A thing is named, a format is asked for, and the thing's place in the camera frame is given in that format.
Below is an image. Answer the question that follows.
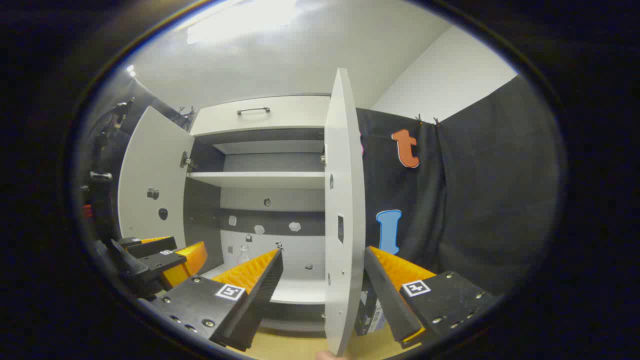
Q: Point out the white cabinet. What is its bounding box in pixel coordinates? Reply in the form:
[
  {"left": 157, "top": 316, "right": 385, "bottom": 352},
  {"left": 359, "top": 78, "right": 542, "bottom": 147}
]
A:
[{"left": 182, "top": 94, "right": 332, "bottom": 333}]

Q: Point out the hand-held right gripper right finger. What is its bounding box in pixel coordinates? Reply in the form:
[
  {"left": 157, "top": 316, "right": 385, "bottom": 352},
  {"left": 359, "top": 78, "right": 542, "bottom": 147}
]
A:
[{"left": 363, "top": 245, "right": 497, "bottom": 350}]

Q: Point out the dark blue book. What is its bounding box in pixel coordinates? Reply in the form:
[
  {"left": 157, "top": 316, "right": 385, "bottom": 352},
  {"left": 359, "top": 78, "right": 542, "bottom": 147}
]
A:
[{"left": 354, "top": 286, "right": 377, "bottom": 337}]

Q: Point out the white cabinet door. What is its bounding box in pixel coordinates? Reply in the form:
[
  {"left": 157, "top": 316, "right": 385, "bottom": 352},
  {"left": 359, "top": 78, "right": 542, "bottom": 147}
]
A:
[
  {"left": 324, "top": 67, "right": 367, "bottom": 357},
  {"left": 117, "top": 105, "right": 196, "bottom": 248}
]

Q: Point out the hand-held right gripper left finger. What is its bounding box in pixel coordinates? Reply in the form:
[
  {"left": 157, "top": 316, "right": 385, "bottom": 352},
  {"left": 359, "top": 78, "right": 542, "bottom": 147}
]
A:
[{"left": 147, "top": 248, "right": 285, "bottom": 352}]

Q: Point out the white cabinet drawer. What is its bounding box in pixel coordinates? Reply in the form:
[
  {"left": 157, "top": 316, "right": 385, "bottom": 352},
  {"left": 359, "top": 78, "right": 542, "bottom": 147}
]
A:
[{"left": 190, "top": 95, "right": 331, "bottom": 137}]

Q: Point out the white cabinet shelf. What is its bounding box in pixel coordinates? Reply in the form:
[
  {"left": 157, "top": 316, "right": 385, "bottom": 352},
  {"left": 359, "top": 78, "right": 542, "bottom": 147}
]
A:
[{"left": 187, "top": 171, "right": 326, "bottom": 190}]

